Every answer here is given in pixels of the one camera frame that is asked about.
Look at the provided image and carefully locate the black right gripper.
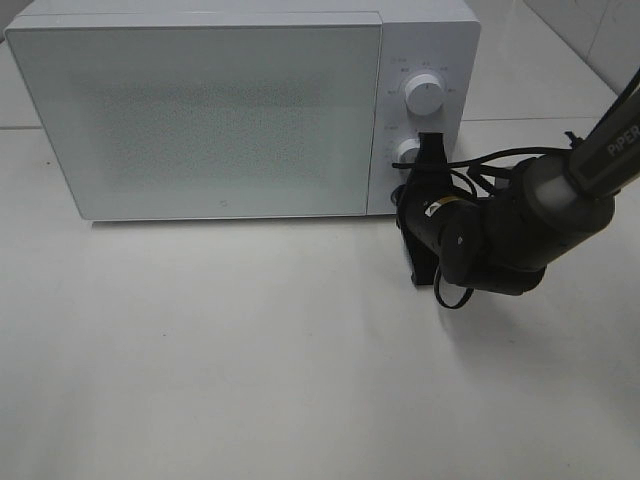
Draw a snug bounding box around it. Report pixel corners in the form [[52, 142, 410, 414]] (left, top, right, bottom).
[[394, 133, 470, 287]]

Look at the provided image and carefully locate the round white door button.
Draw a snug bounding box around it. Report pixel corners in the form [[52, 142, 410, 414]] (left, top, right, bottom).
[[390, 185, 403, 207]]

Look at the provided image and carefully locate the white timer knob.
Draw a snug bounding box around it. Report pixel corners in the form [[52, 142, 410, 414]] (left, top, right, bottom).
[[396, 138, 420, 164]]

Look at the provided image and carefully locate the white microwave door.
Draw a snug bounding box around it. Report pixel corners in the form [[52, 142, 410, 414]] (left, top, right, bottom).
[[6, 12, 382, 221]]

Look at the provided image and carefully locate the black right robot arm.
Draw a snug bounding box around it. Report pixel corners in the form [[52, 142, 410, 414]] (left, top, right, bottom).
[[392, 76, 639, 309]]

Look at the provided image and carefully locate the upper white power knob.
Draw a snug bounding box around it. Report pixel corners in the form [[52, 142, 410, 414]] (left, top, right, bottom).
[[404, 72, 445, 117]]

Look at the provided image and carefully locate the white microwave oven body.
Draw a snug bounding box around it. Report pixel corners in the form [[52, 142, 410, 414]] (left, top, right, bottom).
[[4, 1, 481, 216]]

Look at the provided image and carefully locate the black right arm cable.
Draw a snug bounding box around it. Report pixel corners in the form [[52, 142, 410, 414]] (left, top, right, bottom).
[[390, 152, 531, 310]]

